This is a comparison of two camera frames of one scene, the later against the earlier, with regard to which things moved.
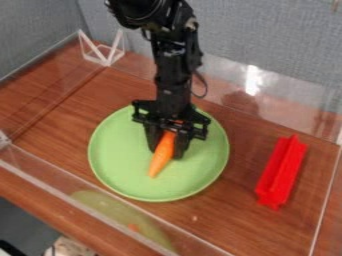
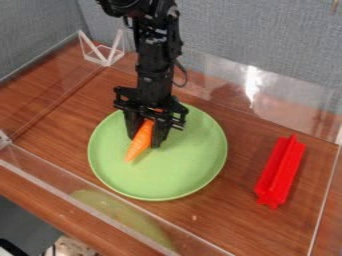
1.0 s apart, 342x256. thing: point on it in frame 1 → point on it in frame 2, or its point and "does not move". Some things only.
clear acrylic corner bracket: [117, 48] does not move
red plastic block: [281, 172] does not move
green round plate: [119, 161] does not move
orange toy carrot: [163, 152] → [143, 140]
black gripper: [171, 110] → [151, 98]
